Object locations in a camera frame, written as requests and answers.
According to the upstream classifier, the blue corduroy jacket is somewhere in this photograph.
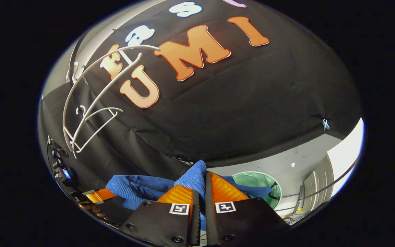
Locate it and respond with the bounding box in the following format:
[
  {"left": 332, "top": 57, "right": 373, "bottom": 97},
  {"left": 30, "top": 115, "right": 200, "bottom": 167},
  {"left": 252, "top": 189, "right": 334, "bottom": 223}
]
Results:
[{"left": 106, "top": 160, "right": 274, "bottom": 234}]

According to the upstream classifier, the green laundry hamper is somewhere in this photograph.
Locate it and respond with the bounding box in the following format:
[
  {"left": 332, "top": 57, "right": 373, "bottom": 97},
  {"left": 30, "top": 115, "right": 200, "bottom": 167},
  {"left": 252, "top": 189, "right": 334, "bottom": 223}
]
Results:
[{"left": 232, "top": 171, "right": 283, "bottom": 210}]

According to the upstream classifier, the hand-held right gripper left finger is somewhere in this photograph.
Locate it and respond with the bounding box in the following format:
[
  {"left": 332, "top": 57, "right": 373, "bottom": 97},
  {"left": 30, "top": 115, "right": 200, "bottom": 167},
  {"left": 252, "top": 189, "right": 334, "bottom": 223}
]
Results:
[{"left": 119, "top": 185, "right": 201, "bottom": 247}]

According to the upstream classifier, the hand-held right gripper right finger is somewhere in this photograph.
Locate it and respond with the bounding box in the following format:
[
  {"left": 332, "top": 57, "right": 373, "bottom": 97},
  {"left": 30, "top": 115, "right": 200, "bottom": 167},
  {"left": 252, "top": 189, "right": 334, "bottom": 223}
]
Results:
[{"left": 205, "top": 171, "right": 290, "bottom": 246}]

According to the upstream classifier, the black backdrop cloth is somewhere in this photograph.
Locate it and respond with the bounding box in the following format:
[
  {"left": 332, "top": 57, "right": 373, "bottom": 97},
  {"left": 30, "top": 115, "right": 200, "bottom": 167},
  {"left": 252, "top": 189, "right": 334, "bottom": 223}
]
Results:
[{"left": 39, "top": 0, "right": 362, "bottom": 192}]

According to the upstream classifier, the tangle of black cables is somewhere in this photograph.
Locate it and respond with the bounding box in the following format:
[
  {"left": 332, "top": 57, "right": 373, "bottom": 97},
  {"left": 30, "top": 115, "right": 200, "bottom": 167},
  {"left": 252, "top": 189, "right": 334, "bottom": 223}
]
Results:
[{"left": 283, "top": 210, "right": 309, "bottom": 225}]

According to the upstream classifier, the white clothes hanger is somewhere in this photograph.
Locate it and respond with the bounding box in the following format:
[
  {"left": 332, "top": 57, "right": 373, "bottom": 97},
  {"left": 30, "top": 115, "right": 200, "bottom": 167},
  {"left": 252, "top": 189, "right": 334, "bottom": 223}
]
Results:
[
  {"left": 75, "top": 106, "right": 124, "bottom": 153},
  {"left": 62, "top": 45, "right": 161, "bottom": 159}
]

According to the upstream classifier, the white cabinet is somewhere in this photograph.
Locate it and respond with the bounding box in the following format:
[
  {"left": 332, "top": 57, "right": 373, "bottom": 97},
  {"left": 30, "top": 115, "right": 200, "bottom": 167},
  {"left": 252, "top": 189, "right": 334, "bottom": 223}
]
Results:
[{"left": 302, "top": 154, "right": 335, "bottom": 210}]

